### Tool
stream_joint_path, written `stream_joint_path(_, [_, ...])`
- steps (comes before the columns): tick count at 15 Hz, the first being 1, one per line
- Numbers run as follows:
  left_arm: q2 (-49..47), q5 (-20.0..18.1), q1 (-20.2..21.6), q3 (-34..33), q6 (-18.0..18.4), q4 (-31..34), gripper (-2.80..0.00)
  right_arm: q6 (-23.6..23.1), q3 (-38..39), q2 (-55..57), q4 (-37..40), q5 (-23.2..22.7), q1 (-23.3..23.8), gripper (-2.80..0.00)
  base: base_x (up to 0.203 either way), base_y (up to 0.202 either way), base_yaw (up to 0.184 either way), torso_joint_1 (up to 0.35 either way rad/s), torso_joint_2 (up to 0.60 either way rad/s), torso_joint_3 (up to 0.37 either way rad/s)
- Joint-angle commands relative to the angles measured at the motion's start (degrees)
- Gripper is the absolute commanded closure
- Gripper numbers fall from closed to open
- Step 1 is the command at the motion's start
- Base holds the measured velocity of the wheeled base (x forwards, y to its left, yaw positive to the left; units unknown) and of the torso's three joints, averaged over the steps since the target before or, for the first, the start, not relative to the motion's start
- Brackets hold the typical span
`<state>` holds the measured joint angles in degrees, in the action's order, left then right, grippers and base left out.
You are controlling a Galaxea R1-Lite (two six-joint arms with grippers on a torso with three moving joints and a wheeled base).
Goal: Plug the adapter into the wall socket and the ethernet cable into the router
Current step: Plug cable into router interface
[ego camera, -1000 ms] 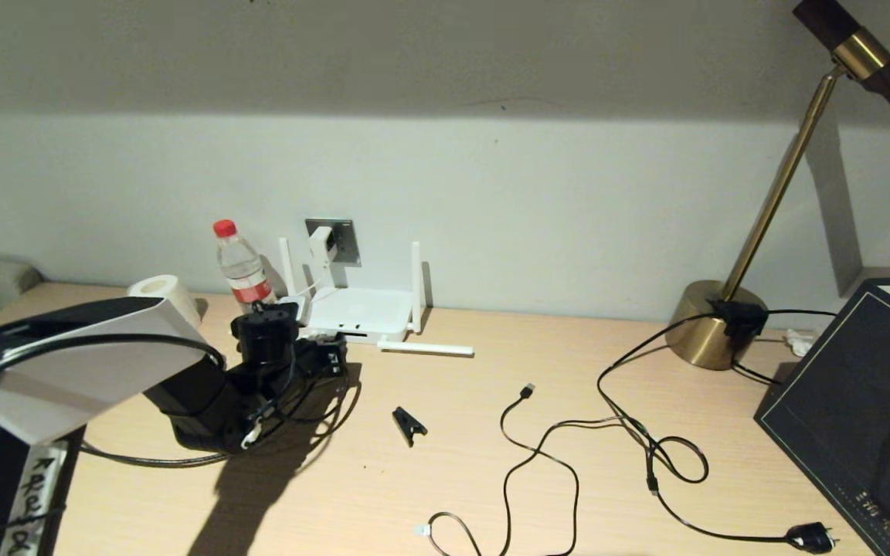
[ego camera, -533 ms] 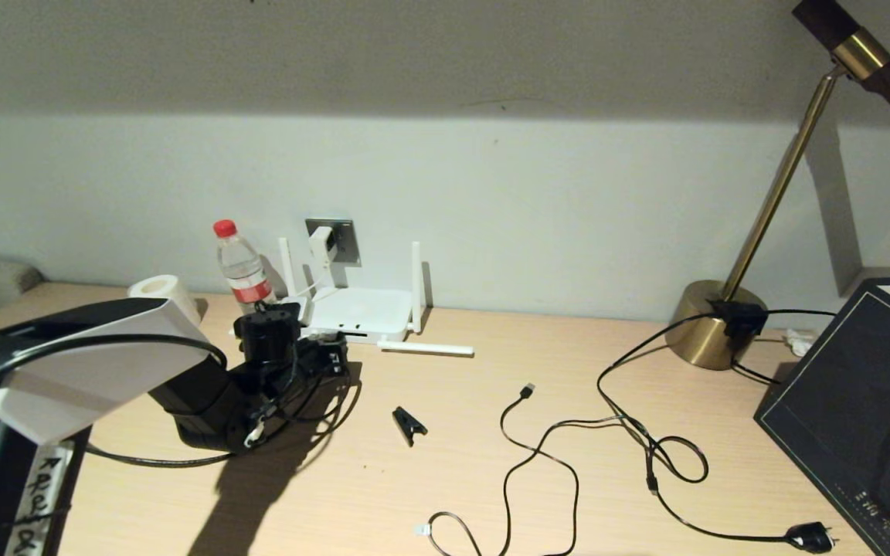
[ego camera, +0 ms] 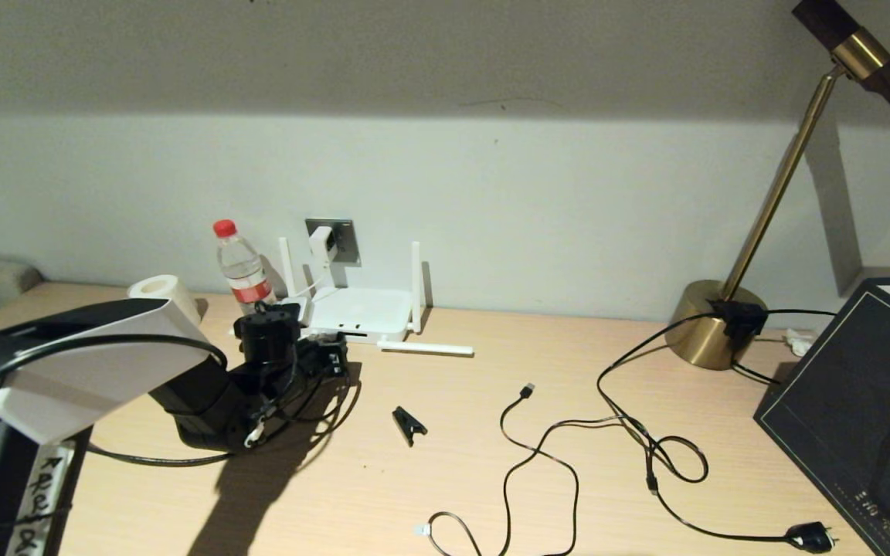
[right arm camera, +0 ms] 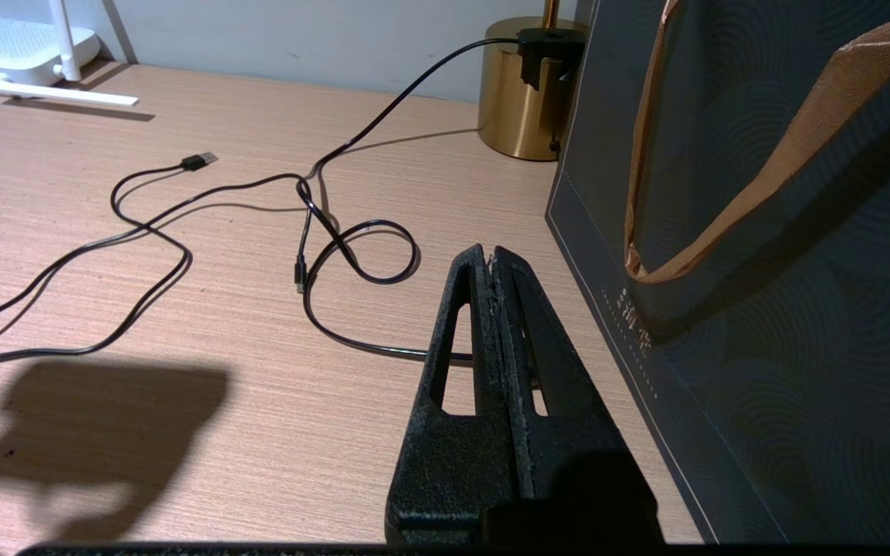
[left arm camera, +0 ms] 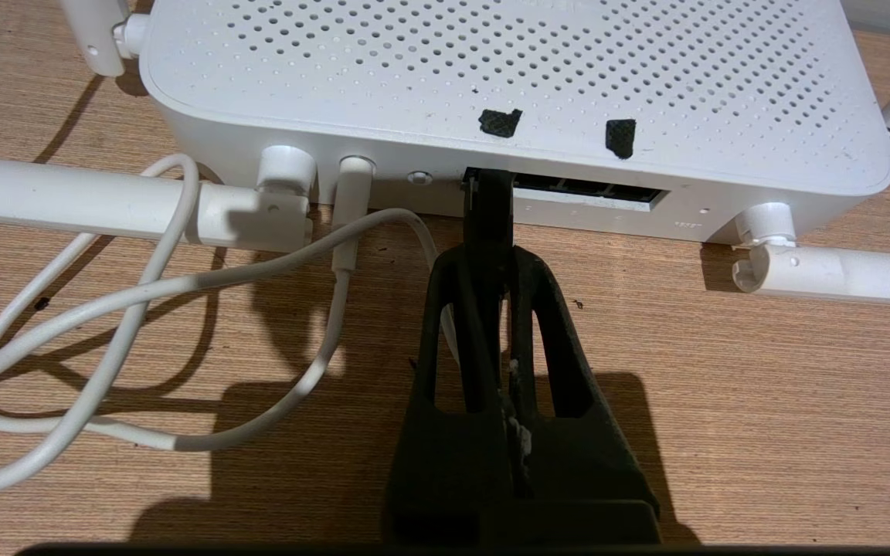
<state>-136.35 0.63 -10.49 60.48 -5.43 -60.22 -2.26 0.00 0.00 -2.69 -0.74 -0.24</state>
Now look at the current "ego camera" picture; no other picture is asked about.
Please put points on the black lamp switch box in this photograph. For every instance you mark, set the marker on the black lamp switch box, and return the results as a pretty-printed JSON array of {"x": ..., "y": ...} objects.
[{"x": 740, "y": 318}]

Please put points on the dark gift bag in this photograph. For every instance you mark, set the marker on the dark gift bag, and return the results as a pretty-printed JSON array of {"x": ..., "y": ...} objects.
[{"x": 839, "y": 386}]

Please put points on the small black clip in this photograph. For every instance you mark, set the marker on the small black clip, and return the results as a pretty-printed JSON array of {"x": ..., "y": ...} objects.
[{"x": 408, "y": 423}]

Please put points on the white router with antennas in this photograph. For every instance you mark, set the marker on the white router with antennas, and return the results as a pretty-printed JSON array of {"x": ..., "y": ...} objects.
[{"x": 368, "y": 313}]

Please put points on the grey wall socket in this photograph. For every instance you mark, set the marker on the grey wall socket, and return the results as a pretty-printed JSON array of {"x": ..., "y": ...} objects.
[{"x": 348, "y": 239}]

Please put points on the brass desk lamp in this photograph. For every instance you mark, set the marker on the brass desk lamp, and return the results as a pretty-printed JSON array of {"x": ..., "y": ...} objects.
[{"x": 692, "y": 332}]

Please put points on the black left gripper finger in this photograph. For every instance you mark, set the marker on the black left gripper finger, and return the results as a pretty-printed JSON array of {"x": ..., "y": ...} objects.
[{"x": 334, "y": 340}]

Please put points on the white power adapter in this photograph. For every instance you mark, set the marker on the white power adapter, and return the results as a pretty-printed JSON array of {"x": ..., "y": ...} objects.
[{"x": 323, "y": 245}]

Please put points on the white cup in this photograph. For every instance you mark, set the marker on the white cup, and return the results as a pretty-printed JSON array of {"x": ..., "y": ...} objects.
[{"x": 165, "y": 289}]

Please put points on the plastic bottle with red cap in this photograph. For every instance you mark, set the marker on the plastic bottle with red cap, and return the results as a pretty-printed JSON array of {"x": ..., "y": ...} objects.
[{"x": 242, "y": 266}]

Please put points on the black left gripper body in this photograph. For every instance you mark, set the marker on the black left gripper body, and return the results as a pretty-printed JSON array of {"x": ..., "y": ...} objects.
[{"x": 317, "y": 358}]

